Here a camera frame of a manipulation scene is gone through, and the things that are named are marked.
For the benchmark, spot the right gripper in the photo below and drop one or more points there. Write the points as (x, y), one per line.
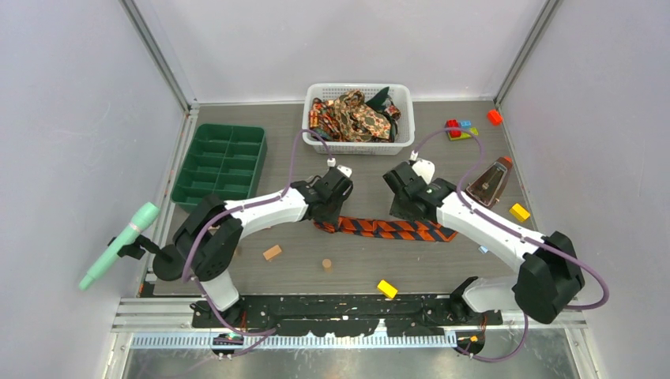
(396, 210)

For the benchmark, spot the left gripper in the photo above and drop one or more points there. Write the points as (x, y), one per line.
(333, 218)

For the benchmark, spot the orange navy striped tie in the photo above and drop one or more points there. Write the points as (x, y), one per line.
(389, 229)

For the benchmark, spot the brown wooden metronome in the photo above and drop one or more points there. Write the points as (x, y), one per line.
(487, 189)

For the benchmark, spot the white plastic basket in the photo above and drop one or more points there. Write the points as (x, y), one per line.
(401, 97)

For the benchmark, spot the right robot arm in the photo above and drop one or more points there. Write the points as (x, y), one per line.
(546, 275)

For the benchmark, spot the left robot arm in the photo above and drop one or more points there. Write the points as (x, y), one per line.
(207, 240)

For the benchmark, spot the small round wooden disc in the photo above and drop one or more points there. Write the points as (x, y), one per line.
(327, 265)

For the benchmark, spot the small wooden block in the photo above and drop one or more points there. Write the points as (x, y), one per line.
(272, 253)

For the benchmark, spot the stacked lego bricks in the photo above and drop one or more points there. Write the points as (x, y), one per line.
(460, 129)

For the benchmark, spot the floral patterned tie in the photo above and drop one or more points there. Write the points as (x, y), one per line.
(348, 119)

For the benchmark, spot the yellow toy brick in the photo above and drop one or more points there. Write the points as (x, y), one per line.
(387, 289)
(520, 213)

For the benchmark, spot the green compartment tray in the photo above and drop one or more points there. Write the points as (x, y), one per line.
(226, 160)

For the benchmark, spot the dark green tie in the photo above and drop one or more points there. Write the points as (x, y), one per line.
(379, 100)

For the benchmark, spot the red toy brick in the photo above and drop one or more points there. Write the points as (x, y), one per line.
(494, 117)

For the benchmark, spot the black microphone stand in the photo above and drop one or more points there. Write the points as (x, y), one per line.
(167, 263)

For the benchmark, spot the mint green microphone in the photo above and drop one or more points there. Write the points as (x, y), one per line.
(142, 219)

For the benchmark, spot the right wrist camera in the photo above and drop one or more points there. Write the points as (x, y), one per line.
(423, 168)

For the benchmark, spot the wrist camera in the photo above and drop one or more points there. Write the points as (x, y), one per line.
(423, 168)
(346, 171)

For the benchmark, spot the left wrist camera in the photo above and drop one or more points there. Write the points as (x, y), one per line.
(346, 171)

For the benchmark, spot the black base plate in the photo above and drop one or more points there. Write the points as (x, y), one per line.
(343, 315)

